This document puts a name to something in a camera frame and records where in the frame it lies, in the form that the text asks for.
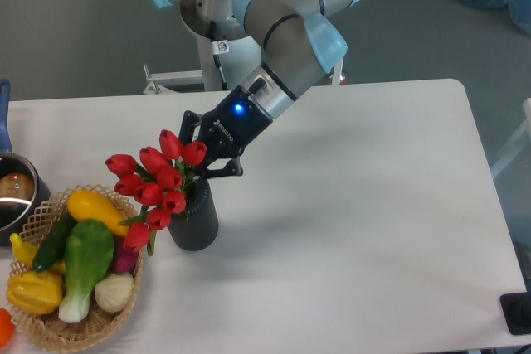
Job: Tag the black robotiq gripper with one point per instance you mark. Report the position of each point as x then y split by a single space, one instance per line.
226 131

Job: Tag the red tulip bouquet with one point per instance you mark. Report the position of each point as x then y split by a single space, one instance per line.
161 181

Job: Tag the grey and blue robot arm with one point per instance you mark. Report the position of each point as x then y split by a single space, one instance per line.
272 105

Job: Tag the dark grey ribbed vase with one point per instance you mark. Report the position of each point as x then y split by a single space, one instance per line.
199 227

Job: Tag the yellow squash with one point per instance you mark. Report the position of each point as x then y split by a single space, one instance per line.
86 205

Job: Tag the purple radish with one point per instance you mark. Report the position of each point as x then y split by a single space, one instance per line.
124 260

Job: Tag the green bok choy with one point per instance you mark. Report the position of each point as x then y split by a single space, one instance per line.
89 251

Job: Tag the white garlic bulb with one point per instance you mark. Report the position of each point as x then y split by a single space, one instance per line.
112 293

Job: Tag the dark green cucumber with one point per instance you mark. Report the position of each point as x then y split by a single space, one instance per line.
53 246

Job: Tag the small yellow gourd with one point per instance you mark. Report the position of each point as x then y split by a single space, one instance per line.
25 252

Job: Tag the yellow bell pepper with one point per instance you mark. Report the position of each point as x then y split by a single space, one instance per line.
36 293

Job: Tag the orange fruit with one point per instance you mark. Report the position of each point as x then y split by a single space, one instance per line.
7 328

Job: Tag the black device at edge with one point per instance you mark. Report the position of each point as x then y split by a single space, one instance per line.
516 310

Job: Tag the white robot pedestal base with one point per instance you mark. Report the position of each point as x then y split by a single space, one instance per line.
290 44

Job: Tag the blue handled saucepan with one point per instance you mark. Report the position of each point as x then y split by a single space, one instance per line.
22 188

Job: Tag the white frame at right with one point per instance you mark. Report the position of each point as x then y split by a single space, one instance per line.
515 144

